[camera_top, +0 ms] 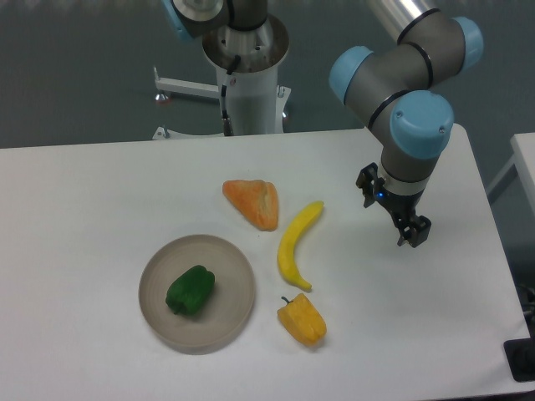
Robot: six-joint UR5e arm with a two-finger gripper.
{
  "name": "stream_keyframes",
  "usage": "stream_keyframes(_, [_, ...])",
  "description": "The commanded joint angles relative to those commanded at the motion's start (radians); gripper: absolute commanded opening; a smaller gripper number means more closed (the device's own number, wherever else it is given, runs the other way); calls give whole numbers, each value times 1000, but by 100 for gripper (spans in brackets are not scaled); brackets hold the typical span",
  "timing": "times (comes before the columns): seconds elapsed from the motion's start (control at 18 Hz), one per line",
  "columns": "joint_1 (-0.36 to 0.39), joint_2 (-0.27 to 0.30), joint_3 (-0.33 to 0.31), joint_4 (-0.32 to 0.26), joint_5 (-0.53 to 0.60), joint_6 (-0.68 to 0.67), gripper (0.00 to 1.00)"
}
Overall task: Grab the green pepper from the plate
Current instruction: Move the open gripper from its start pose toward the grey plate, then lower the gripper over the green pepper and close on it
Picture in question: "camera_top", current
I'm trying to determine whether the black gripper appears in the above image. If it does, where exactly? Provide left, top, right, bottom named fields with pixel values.
left=356, top=163, right=431, bottom=248

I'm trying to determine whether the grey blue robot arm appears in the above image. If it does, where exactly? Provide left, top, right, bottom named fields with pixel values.
left=163, top=1, right=484, bottom=246

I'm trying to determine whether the yellow bell pepper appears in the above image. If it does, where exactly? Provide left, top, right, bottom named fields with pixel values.
left=277, top=293, right=327, bottom=347

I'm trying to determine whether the beige round plate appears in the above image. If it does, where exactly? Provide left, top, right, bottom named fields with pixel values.
left=138, top=235, right=256, bottom=354

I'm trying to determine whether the green bell pepper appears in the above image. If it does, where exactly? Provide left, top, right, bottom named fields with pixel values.
left=166, top=265, right=215, bottom=316

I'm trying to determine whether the yellow banana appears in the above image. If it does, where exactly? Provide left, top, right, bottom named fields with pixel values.
left=277, top=200, right=324, bottom=292

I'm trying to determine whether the orange triangular bread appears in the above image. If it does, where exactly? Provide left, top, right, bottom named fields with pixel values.
left=222, top=180, right=279, bottom=231

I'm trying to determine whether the white side table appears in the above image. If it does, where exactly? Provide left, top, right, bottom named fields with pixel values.
left=486, top=132, right=535, bottom=210

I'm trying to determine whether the black device at edge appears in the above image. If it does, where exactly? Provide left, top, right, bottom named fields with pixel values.
left=503, top=338, right=535, bottom=383

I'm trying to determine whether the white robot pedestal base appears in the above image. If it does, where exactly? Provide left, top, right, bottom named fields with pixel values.
left=154, top=14, right=291, bottom=136

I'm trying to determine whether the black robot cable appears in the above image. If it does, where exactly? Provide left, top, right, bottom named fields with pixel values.
left=220, top=55, right=242, bottom=137

